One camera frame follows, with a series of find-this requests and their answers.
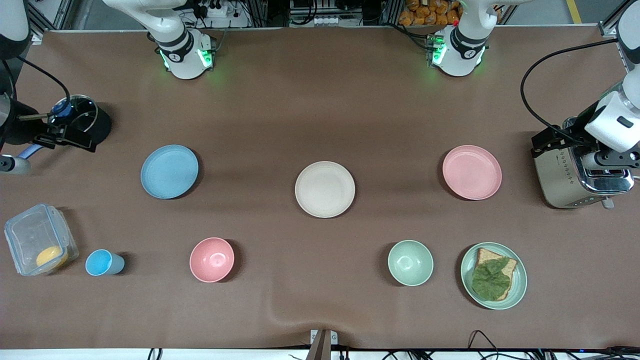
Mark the pink bowl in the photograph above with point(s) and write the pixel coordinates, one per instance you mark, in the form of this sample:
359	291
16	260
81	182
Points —
212	260

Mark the blue cup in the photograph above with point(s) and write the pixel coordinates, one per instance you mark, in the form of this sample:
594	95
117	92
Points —
100	262

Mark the green bowl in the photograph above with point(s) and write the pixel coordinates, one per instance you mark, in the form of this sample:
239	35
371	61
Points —
410	263

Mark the glass lid blue knob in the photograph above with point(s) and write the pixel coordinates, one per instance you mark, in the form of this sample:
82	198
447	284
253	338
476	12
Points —
80	110

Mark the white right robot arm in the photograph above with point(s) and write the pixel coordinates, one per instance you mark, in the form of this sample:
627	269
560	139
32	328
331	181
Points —
185	55

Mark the pink plate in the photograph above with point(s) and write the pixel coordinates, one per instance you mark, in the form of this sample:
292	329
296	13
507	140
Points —
472	172

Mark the bread slice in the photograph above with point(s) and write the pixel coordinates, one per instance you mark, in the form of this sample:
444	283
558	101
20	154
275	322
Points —
484	256

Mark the silver toaster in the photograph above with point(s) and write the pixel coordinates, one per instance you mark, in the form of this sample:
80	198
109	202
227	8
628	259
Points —
560	180

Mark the yellow food piece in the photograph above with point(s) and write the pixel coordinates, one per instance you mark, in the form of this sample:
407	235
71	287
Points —
51	257

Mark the white power strip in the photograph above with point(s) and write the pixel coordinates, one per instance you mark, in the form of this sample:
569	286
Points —
318	21
215	10

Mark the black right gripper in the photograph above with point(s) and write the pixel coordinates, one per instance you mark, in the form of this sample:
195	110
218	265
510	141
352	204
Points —
19	129

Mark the aluminium frame profile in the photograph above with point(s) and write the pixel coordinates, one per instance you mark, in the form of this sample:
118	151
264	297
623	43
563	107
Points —
50	17
607	29

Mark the clear plastic container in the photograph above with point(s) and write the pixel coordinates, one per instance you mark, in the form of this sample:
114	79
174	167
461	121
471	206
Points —
30	230

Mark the green lettuce leaf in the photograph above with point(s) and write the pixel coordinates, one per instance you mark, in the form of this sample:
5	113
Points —
490	280

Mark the beige plate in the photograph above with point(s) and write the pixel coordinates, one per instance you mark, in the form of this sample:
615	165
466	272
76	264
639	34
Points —
325	189

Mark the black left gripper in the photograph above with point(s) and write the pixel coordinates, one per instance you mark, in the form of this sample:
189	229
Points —
573	131

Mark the blue plate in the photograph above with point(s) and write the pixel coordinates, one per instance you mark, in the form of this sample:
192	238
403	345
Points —
169	171

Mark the brown table cloth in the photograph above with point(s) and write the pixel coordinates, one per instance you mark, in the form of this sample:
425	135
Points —
320	100

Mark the orange snack packs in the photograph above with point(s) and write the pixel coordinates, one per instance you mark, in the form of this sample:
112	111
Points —
425	14

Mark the green plate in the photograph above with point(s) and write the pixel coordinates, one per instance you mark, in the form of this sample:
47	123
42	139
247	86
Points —
520	285

